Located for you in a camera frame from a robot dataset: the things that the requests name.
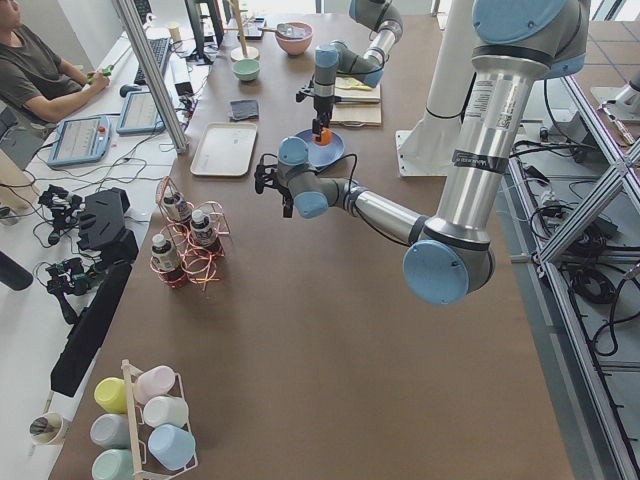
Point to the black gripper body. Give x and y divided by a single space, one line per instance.
321 105
286 200

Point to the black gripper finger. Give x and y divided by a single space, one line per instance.
317 125
287 209

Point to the orange mandarin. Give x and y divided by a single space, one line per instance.
324 138

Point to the blue round plate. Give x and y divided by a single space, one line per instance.
322 156

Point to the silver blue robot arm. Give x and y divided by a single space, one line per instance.
514 45
384 20

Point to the wooden cutting board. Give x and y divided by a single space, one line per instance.
357 115

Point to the steel muddler black tip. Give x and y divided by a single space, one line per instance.
349 100

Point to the lower lemon slice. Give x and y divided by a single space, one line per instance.
350 82

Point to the yellow plastic knife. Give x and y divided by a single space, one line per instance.
361 87

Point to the pink mixing bowl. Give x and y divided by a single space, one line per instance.
296 47

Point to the grey folded cloth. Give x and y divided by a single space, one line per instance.
244 109

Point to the cream rabbit tray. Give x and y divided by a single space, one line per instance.
225 150

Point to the steel scoop in bowl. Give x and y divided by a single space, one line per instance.
286 30

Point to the green bowl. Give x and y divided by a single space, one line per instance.
246 70

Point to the wooden stand round base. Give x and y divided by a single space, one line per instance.
244 51

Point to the front tea bottle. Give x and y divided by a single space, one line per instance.
166 262

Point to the right teach pendant tablet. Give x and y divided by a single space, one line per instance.
139 115

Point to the teach pendant tablet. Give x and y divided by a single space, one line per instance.
80 140
139 115

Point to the black computer mouse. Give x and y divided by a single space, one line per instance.
129 88

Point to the left teach pendant tablet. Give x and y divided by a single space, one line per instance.
80 140

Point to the pink cup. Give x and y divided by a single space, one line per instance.
154 382

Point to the white cup rack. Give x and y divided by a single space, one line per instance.
145 465

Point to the white cup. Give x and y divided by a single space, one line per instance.
166 410

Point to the yellow cup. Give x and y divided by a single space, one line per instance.
110 395

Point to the blue cup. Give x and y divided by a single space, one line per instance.
173 447

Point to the seated person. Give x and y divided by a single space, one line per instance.
35 81

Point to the grey cup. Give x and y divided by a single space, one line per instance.
111 431

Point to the mint green cup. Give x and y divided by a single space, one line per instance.
113 464

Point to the paper cup with tools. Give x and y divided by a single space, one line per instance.
48 429

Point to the copper wire bottle rack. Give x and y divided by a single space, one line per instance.
198 263

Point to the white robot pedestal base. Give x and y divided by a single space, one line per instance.
427 149

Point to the aluminium frame post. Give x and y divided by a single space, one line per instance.
130 20

